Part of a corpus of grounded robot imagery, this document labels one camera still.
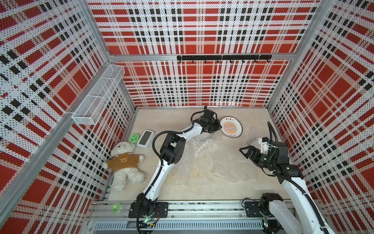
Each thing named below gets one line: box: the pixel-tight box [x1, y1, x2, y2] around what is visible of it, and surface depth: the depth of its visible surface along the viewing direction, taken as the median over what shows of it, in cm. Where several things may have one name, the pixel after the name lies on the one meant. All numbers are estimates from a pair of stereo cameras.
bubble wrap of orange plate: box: [175, 134, 258, 186], surface depth 90 cm
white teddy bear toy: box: [102, 141, 145, 193], surface depth 83 cm
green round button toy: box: [128, 133, 140, 144], surface depth 98 cm
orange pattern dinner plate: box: [219, 116, 244, 138], surface depth 106 cm
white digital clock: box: [136, 129, 155, 149], surface depth 100 cm
